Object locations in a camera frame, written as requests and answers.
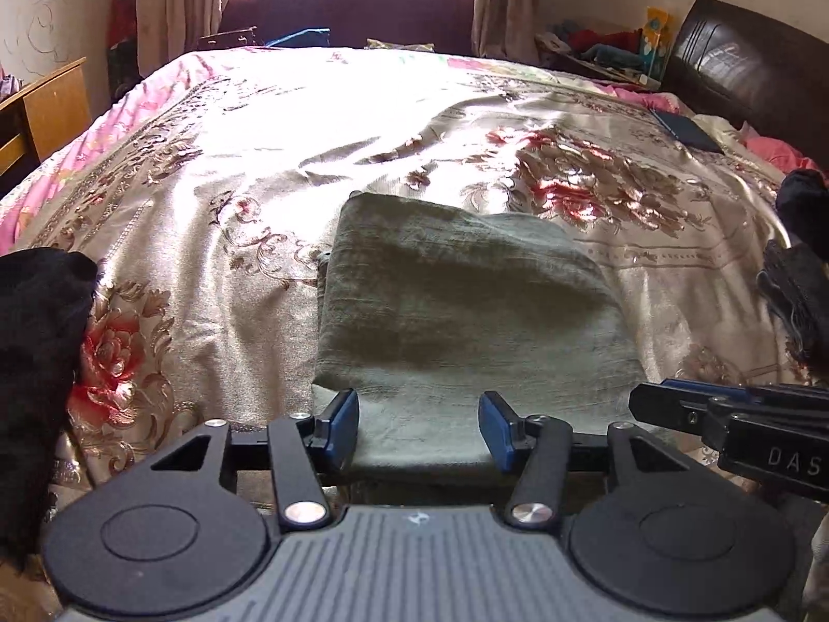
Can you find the cluttered nightstand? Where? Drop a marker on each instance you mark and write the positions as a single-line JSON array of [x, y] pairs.
[[615, 72]]

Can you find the folded black cloth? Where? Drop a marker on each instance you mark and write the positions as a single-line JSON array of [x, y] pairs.
[[800, 298]]

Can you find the floral satin bedspread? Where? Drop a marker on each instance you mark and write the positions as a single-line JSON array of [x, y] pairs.
[[259, 162]]

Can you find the red bag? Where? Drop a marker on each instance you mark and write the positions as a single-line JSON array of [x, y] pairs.
[[122, 45]]

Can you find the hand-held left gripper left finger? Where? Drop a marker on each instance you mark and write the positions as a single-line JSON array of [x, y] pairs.
[[344, 427]]

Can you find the pink cloth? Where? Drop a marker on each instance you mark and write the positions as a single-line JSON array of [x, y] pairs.
[[787, 154]]

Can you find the rolled black cloth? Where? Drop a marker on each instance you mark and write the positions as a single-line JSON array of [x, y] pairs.
[[806, 204]]

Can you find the dark tablet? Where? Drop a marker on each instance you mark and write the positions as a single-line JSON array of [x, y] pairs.
[[690, 133]]

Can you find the pile of colourful clothes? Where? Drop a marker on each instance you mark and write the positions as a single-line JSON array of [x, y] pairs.
[[592, 45]]

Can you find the wooden desk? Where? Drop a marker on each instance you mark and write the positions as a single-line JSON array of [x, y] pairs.
[[45, 110]]

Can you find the black garment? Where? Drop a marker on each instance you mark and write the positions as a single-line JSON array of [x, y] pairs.
[[35, 389]]

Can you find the dark brown headboard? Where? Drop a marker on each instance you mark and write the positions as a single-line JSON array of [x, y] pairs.
[[745, 58]]

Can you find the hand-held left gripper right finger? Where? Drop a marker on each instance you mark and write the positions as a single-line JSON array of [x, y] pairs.
[[492, 427]]

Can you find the yellow carton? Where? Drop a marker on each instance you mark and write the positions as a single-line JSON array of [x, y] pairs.
[[655, 42]]

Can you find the pink floral bedsheet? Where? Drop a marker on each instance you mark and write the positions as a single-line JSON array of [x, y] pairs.
[[78, 142]]

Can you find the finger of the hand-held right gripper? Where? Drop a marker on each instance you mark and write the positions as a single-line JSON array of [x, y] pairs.
[[667, 408], [745, 387]]

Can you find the grey-green pants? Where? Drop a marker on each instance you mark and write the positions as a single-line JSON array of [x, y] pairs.
[[453, 311]]

